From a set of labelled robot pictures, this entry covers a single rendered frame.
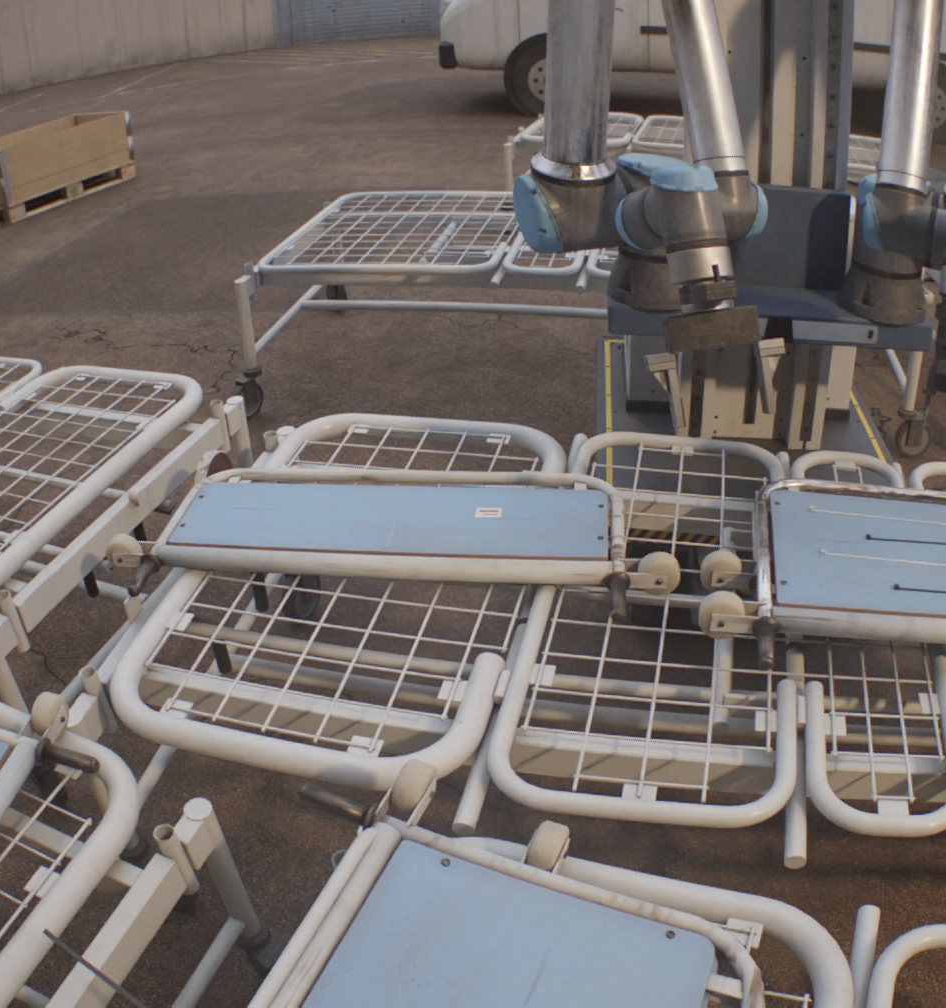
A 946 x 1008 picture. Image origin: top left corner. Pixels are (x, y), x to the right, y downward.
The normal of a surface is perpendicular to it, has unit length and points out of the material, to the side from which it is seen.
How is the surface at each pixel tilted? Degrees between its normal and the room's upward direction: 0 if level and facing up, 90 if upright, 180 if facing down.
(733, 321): 66
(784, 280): 90
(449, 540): 1
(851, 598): 5
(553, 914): 8
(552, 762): 90
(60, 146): 90
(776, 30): 90
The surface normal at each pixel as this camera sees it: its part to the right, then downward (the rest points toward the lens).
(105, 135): 0.83, 0.26
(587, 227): 0.30, 0.63
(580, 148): 0.04, 0.65
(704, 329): -0.02, 0.14
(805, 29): -0.11, 0.52
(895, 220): -0.49, 0.12
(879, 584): -0.02, -0.89
